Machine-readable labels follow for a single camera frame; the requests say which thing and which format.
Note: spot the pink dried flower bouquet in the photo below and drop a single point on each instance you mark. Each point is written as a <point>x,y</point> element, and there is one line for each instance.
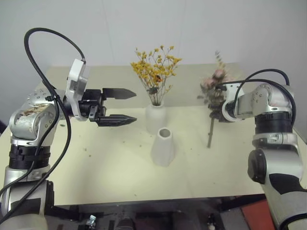
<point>216,76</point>

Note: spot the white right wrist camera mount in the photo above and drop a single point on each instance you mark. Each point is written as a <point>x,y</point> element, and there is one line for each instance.
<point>227,110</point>

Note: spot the conical white ceramic vase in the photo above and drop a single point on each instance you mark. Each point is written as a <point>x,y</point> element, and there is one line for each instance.
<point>164,148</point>

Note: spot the round white ceramic vase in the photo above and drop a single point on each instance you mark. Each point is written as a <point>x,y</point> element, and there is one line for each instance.
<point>155,117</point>

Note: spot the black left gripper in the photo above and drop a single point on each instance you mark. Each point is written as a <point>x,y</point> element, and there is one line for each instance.
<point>92,103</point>

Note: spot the dark rounded shape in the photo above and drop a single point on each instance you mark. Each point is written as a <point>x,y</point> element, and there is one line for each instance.
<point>126,224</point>

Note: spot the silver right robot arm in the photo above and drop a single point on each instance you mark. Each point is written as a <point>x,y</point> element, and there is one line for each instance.
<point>275,95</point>

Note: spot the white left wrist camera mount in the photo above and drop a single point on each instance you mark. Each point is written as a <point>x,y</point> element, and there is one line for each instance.
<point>76,81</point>

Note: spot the small metal clamp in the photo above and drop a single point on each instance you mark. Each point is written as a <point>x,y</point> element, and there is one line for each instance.
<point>91,220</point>

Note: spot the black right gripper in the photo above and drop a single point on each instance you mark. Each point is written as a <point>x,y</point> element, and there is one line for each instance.
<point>218,114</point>

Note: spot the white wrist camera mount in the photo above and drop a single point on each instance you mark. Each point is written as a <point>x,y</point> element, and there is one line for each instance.
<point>76,81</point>
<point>227,110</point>

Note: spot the yellow dried flower bouquet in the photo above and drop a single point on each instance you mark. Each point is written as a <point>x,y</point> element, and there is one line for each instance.
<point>156,67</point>

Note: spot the red panel under table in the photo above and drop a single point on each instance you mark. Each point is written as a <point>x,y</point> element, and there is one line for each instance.
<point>257,212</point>

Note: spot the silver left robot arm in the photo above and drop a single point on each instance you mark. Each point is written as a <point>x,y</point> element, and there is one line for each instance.
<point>26,124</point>

